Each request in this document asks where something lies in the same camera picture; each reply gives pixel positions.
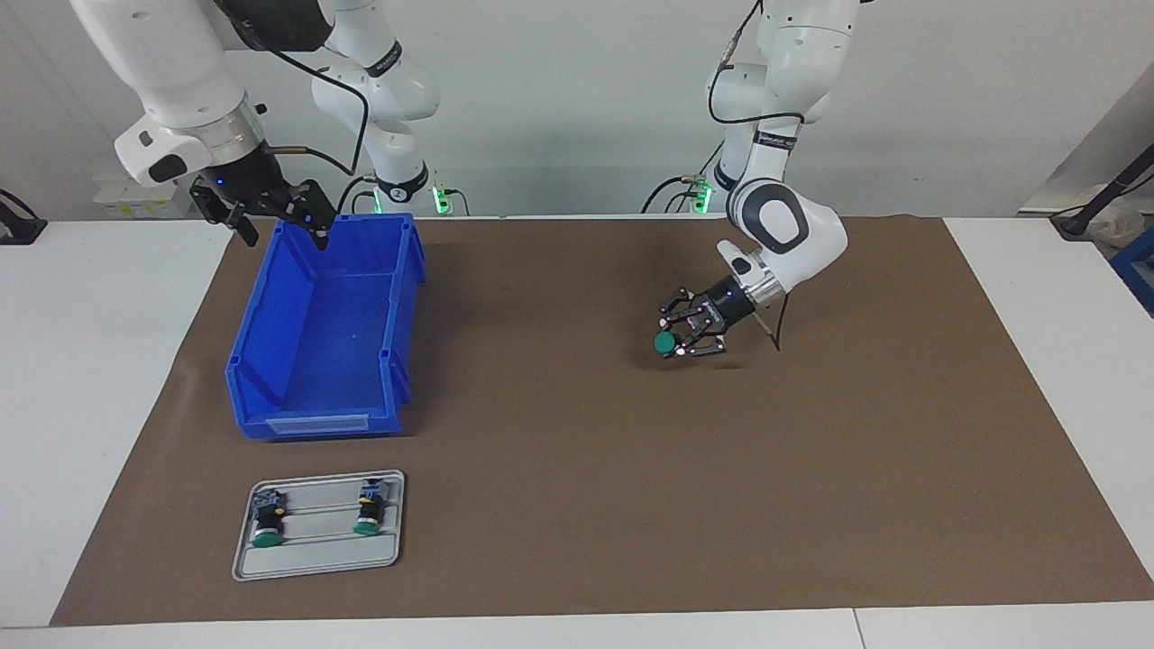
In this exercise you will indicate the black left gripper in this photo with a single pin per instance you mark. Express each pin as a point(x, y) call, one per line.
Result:
point(732, 302)

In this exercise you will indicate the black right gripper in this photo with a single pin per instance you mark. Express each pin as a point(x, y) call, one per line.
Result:
point(248, 185)

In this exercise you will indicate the green push button switch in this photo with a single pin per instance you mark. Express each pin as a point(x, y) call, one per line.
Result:
point(369, 514)
point(664, 342)
point(267, 523)

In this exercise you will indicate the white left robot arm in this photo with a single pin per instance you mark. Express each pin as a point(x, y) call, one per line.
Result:
point(793, 225)

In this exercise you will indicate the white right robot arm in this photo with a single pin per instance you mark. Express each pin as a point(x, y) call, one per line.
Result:
point(171, 63)

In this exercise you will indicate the blue plastic storage bin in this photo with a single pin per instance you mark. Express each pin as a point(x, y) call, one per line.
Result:
point(325, 361)

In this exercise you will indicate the brown table mat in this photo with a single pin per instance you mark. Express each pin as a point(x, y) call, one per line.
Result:
point(721, 496)

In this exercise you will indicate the black table clamp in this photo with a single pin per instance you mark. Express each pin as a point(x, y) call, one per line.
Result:
point(22, 230)

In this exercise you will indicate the grey metal tray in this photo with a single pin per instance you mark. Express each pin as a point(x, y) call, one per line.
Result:
point(315, 554)

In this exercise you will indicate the black tripod stand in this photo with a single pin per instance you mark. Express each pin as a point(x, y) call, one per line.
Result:
point(1113, 187)

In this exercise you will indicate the clear plastic bag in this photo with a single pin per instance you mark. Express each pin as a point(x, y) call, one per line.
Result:
point(1127, 221)

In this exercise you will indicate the blue crate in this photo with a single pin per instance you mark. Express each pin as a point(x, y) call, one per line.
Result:
point(1140, 266)

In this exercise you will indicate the white wall box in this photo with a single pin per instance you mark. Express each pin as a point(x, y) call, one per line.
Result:
point(126, 203)

